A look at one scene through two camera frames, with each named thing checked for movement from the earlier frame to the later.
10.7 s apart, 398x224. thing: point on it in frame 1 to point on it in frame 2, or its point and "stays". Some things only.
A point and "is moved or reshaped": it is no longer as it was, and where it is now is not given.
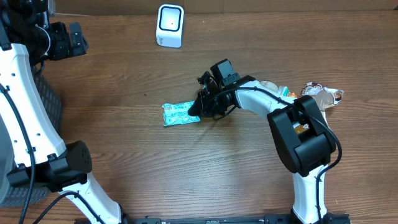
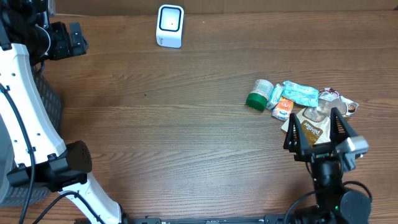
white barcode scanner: [170, 25] stays
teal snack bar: [177, 113] to [300, 94]
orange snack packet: [291, 94] is moved or reshaped
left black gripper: [72, 39] stays
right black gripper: [203, 106] to [299, 139]
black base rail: [275, 219] stays
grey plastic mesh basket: [11, 194] stays
